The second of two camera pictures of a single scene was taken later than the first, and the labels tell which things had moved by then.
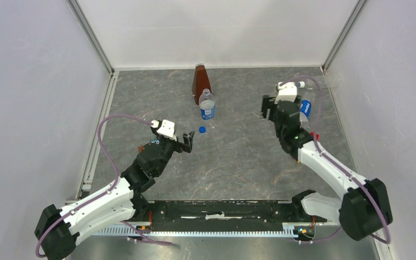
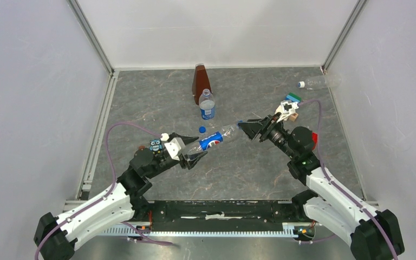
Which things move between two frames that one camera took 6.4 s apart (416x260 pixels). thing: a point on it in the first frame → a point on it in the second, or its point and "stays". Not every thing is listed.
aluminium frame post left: x=91 y=36 stays
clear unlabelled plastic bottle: x=319 y=82 stays
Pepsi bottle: x=305 y=109 → x=205 y=144
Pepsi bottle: x=207 y=104 stays
